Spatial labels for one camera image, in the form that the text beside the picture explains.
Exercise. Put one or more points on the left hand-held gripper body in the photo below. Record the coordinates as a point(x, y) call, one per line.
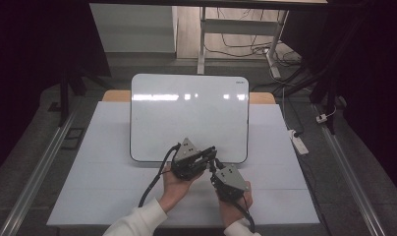
point(186, 164)

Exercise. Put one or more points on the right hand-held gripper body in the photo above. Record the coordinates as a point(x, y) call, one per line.
point(229, 183)

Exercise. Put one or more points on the white whiteboard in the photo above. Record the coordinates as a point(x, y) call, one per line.
point(186, 114)

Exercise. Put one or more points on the person's right hand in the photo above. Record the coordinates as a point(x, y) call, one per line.
point(231, 211)

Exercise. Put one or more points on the person's left hand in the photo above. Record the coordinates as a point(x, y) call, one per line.
point(177, 191)

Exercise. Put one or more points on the white power strip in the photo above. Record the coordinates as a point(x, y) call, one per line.
point(298, 142)

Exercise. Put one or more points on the wooden table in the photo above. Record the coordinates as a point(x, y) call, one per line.
point(116, 96)

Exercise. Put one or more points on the small white adapter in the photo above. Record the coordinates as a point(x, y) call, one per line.
point(321, 118)

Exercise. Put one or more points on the black metal stand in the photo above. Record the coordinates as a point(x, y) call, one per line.
point(65, 98)
point(327, 88)

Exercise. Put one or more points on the white partition panel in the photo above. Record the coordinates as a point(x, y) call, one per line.
point(131, 29)

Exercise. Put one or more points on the dark curtain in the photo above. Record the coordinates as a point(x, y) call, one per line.
point(376, 82)
point(29, 65)

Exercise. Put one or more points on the black floor frame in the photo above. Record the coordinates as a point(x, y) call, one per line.
point(72, 138)

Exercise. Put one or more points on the aluminium floor rail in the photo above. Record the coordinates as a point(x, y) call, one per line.
point(350, 177)
point(36, 177)

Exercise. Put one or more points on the white desk frame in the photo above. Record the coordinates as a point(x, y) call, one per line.
point(239, 27)

